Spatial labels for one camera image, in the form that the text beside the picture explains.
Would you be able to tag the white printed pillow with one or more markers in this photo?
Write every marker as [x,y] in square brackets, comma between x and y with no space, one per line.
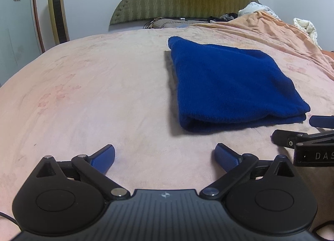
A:
[257,9]

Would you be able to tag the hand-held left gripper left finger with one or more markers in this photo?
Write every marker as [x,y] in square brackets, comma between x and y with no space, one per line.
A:
[103,157]

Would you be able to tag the orange cloth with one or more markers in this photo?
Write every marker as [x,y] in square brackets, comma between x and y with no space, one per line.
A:
[328,56]

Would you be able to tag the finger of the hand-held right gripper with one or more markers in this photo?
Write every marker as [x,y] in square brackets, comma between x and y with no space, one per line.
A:
[322,121]
[287,138]

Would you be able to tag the white crumpled quilt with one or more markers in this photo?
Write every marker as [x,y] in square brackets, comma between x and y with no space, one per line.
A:
[306,30]

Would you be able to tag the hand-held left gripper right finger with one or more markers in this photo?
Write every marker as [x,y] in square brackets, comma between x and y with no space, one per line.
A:
[225,156]

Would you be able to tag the dark clothes pile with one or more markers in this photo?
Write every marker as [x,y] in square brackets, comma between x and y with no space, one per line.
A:
[224,17]

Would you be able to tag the beige pillow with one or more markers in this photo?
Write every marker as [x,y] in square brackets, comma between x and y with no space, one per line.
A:
[177,23]

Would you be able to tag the pink bed sheet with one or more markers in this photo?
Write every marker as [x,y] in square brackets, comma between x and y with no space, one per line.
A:
[91,95]

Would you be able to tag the blue knit sweater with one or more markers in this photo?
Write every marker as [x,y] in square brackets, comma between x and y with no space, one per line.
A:
[229,84]

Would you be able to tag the gold tower fan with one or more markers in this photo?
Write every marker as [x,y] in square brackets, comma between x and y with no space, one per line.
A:
[58,11]

